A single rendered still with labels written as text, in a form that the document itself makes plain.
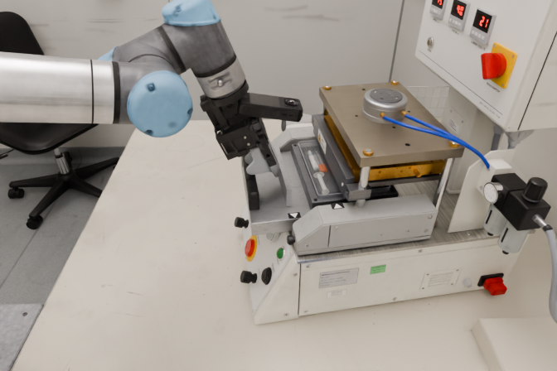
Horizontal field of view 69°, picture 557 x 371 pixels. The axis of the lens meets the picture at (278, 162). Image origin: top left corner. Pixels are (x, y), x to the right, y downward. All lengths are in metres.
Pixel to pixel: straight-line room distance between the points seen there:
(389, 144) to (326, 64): 1.67
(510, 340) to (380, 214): 0.34
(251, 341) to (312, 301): 0.14
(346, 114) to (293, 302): 0.37
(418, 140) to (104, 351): 0.69
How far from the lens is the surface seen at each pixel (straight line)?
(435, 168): 0.78
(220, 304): 0.89
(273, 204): 0.76
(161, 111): 0.49
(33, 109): 0.50
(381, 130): 0.73
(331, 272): 0.77
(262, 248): 0.87
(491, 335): 0.88
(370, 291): 0.85
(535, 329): 0.93
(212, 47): 0.63
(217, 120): 0.72
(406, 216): 0.73
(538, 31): 0.67
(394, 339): 0.87
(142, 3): 2.30
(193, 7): 0.62
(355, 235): 0.73
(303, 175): 0.79
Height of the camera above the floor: 1.47
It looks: 35 degrees down
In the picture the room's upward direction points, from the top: straight up
